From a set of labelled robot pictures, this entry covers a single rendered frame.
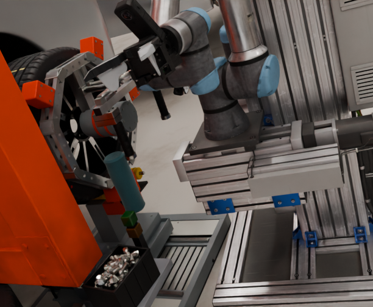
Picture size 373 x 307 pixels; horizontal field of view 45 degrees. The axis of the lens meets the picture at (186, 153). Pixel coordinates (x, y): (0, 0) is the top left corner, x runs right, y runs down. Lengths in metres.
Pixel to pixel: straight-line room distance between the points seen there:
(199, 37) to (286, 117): 0.62
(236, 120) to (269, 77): 0.20
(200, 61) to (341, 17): 0.52
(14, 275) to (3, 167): 0.48
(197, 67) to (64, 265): 0.79
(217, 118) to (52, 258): 0.68
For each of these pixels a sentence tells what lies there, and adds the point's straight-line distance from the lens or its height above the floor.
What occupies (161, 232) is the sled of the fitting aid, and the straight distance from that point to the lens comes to 2.29.
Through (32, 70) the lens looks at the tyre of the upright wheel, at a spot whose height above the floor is 1.15.
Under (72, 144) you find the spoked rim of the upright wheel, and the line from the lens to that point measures 1.92.
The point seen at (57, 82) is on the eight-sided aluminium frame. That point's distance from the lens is 1.75.
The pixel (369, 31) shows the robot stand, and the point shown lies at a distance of 1.43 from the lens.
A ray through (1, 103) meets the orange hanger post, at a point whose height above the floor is 1.16.
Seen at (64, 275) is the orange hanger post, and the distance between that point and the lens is 1.54.
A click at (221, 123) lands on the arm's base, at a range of 1.39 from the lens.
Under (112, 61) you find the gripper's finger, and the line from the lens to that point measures 0.90.
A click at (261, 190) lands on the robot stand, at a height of 0.68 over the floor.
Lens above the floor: 1.39
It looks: 24 degrees down
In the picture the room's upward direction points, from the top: 20 degrees counter-clockwise
